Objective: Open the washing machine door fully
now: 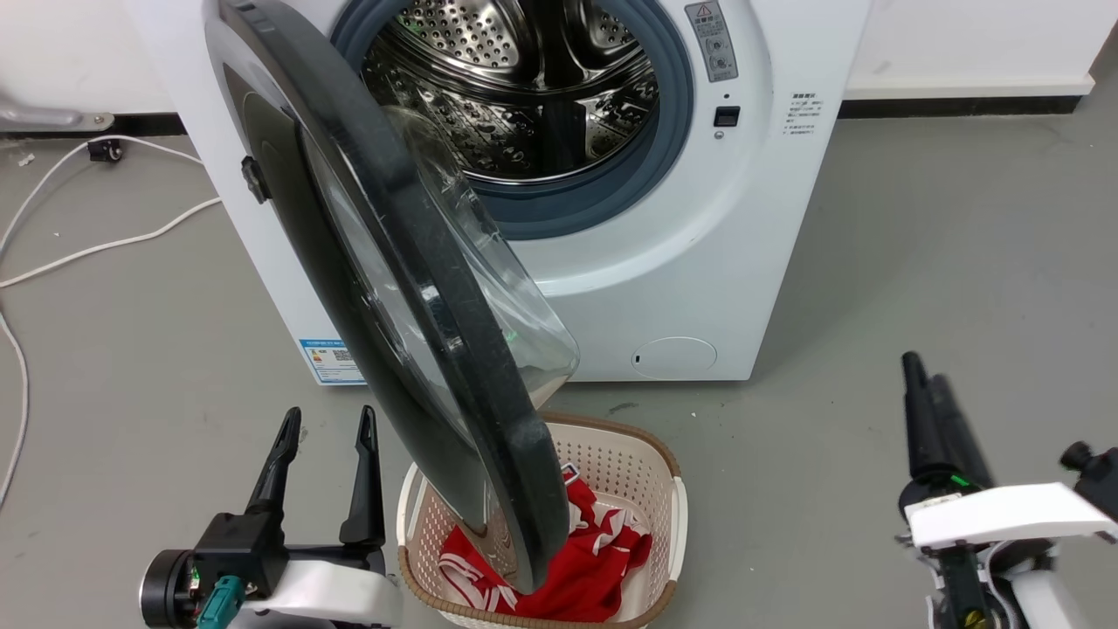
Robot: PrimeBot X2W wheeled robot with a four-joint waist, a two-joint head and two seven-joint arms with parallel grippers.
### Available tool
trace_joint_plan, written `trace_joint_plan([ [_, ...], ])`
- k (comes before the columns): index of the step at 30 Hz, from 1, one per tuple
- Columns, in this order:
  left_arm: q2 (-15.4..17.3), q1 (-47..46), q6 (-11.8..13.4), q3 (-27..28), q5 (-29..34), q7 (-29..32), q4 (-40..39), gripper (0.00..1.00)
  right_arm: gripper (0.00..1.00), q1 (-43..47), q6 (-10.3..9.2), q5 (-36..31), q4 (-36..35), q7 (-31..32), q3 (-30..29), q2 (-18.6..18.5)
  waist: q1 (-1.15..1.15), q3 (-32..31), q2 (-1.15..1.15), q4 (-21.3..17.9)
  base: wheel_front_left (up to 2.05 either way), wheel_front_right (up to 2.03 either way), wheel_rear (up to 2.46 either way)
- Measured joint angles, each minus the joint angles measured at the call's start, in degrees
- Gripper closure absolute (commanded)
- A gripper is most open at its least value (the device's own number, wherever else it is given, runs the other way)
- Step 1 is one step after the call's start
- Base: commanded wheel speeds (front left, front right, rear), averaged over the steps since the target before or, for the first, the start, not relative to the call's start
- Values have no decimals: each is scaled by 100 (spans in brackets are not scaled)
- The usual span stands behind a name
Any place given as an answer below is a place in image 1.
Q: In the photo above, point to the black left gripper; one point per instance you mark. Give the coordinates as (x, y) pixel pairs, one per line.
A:
(240, 550)

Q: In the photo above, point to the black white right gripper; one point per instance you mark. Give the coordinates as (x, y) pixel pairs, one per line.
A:
(1004, 515)

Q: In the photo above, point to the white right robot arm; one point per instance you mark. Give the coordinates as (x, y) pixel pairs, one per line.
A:
(1052, 603)

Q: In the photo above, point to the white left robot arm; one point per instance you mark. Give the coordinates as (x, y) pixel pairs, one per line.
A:
(332, 594)

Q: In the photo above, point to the black round glass washer door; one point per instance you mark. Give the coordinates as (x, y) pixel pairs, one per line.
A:
(489, 376)

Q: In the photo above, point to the white front-load washing machine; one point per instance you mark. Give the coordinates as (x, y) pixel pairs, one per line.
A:
(699, 262)

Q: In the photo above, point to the black door lock socket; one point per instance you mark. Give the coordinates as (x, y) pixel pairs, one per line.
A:
(727, 116)

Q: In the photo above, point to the grey-blue rubber door gasket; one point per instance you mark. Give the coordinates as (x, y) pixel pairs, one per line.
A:
(646, 157)

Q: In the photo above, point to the blue white energy label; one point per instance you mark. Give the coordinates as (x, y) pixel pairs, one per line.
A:
(332, 360)

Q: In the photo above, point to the round white filter cover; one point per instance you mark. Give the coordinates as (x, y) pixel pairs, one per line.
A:
(674, 357)

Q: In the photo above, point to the red white garment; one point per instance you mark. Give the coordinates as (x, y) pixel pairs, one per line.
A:
(603, 568)

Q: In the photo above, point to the beige plastic laundry basket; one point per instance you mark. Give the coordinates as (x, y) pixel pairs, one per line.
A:
(642, 472)

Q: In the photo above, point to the small printed text label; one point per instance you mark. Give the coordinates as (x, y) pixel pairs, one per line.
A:
(803, 114)

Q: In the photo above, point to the perforated steel washer drum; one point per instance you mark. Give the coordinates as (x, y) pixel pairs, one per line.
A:
(524, 79)

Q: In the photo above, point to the grey warning sticker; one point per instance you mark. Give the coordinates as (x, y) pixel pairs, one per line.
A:
(712, 39)

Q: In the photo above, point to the black knobbed wrist mount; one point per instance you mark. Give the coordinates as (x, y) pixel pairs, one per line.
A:
(1096, 476)

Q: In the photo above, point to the grey metal floor bracket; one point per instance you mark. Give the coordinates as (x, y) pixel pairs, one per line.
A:
(44, 116)

